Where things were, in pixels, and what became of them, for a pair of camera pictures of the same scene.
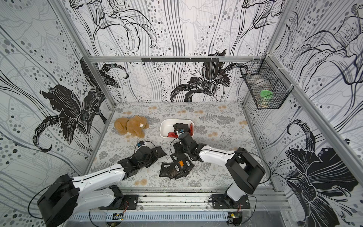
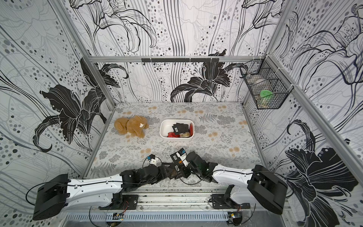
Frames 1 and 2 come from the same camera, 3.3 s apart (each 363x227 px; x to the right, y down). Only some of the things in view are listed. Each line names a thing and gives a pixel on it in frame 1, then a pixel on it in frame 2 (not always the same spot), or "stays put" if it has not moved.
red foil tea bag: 171,135 stays put
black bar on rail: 180,59 stays put
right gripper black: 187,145 -> 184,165
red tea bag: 191,129 stays put
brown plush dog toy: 135,126 stays put
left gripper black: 154,154 -> 162,172
